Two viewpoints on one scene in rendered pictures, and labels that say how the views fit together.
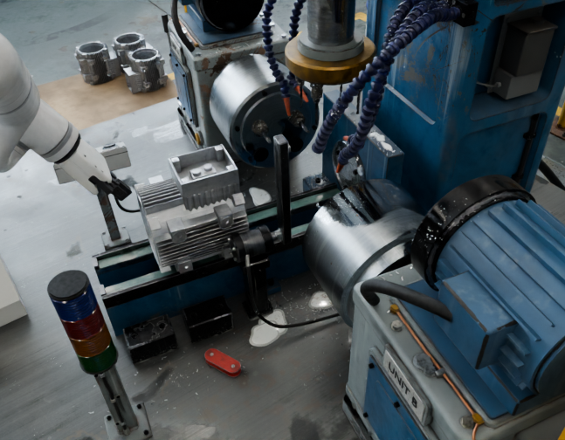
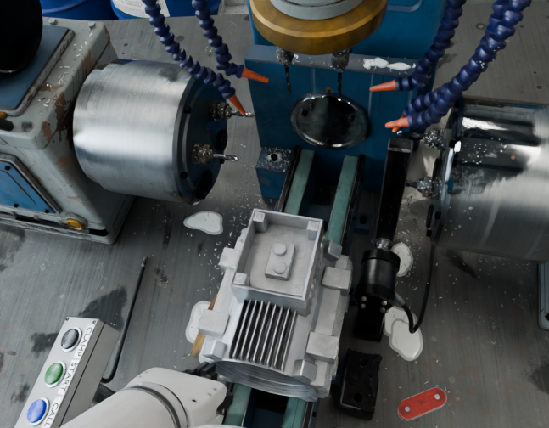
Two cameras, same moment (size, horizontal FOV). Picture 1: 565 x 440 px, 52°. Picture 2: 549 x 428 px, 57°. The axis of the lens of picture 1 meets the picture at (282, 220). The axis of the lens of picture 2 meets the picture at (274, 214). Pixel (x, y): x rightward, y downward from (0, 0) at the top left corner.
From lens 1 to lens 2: 0.83 m
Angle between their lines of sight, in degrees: 32
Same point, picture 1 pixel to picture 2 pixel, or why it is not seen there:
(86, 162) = (206, 405)
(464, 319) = not seen: outside the picture
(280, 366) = (457, 350)
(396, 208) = (531, 119)
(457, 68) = not seen: outside the picture
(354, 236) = (536, 179)
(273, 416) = (516, 396)
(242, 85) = (146, 120)
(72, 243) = not seen: outside the picture
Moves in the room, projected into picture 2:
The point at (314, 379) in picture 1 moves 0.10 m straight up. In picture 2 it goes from (492, 329) to (507, 310)
